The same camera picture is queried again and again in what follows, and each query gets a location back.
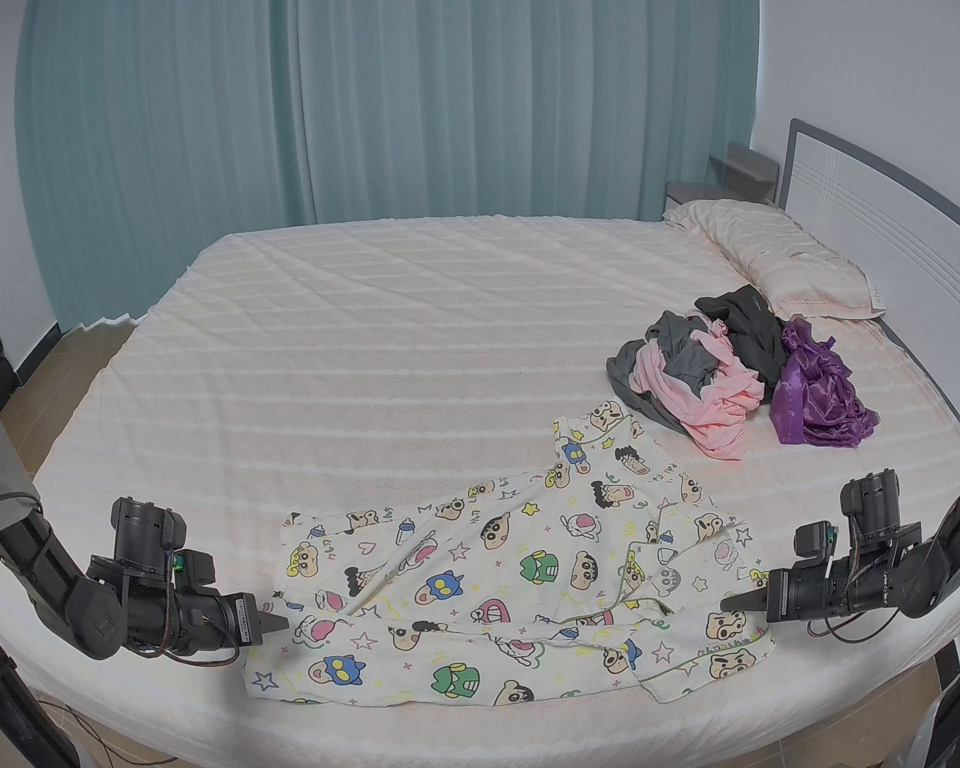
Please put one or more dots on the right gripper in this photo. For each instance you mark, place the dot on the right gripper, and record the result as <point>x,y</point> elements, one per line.
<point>799,596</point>

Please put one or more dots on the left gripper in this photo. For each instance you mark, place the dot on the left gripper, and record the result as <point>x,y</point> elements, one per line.
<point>217,622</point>

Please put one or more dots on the white printed pyjama top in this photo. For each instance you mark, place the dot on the white printed pyjama top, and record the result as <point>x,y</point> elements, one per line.
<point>525,555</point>

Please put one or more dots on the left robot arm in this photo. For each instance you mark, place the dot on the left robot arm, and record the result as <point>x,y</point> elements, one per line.
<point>75,600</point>

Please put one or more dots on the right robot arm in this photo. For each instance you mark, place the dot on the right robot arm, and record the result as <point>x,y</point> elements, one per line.
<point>915,577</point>

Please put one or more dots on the pink garment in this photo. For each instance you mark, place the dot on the pink garment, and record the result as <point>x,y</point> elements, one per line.
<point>720,424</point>

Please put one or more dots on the purple garment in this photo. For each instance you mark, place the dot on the purple garment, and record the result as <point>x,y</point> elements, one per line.
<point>825,397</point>

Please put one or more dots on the dark grey garment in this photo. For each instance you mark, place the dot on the dark grey garment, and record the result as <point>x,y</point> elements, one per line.
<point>750,322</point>

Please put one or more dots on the bed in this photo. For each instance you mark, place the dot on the bed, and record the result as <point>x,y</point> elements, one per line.
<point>375,337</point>

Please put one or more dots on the grey bedside table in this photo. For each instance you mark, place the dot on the grey bedside table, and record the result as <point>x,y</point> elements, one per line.
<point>739,161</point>

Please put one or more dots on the blue-green curtain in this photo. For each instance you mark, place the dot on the blue-green curtain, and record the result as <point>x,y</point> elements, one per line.
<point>525,112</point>
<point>150,150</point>

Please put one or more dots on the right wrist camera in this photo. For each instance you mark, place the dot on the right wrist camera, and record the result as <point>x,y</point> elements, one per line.
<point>814,541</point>

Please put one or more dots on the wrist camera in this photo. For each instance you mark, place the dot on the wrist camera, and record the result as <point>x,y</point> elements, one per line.
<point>814,541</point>
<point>196,568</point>

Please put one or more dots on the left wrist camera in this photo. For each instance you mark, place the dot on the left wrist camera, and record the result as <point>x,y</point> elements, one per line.
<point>196,568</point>

